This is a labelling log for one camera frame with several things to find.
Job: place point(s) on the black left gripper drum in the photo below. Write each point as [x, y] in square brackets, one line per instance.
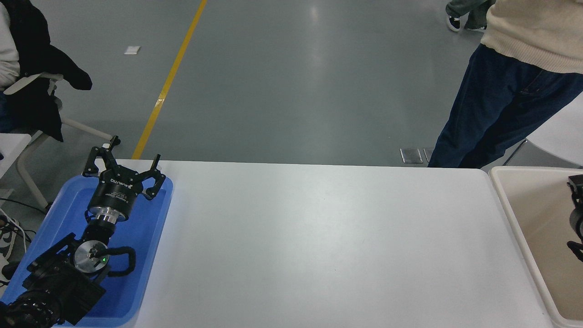
[116, 191]

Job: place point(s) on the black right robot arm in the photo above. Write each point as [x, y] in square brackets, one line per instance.
[577, 225]

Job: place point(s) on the blue plastic tray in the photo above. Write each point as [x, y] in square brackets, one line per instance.
[136, 255]

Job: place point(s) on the small white side table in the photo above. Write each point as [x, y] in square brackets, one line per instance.
[11, 150]

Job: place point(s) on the white chair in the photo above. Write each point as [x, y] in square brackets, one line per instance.
[32, 79]

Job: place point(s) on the black jacket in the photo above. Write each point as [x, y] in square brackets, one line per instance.
[36, 59]

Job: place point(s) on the seated person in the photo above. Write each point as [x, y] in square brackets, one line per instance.
[7, 50]

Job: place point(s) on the metal floor plate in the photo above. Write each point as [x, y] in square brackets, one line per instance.
[411, 155]
[428, 154]

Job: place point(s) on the standing person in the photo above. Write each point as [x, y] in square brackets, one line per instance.
[496, 105]

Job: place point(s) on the walking person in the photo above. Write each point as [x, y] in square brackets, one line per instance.
[469, 13]

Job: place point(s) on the large pale bin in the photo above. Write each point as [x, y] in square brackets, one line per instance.
[537, 214]

